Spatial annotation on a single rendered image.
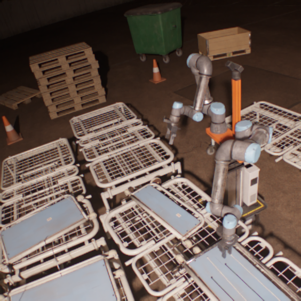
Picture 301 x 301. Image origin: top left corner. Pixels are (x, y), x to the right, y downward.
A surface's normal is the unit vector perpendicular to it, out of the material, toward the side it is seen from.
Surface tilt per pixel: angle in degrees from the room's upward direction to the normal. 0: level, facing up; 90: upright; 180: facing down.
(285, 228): 0
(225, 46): 90
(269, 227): 0
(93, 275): 8
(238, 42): 90
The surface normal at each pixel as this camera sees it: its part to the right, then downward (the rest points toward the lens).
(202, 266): -0.09, -0.83
